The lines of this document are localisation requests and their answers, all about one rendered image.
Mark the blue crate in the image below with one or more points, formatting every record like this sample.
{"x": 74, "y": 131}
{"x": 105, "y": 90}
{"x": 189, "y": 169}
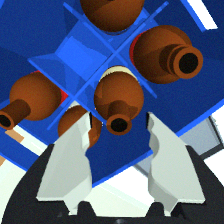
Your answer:
{"x": 45, "y": 34}

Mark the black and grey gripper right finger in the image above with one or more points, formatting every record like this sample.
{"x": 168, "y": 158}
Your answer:
{"x": 180, "y": 179}

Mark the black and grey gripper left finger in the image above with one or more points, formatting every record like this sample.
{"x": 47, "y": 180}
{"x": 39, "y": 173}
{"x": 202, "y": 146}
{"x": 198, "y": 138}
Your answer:
{"x": 56, "y": 182}

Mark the brown bottle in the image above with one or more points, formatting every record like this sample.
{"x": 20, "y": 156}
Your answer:
{"x": 71, "y": 115}
{"x": 118, "y": 95}
{"x": 33, "y": 97}
{"x": 112, "y": 17}
{"x": 163, "y": 50}

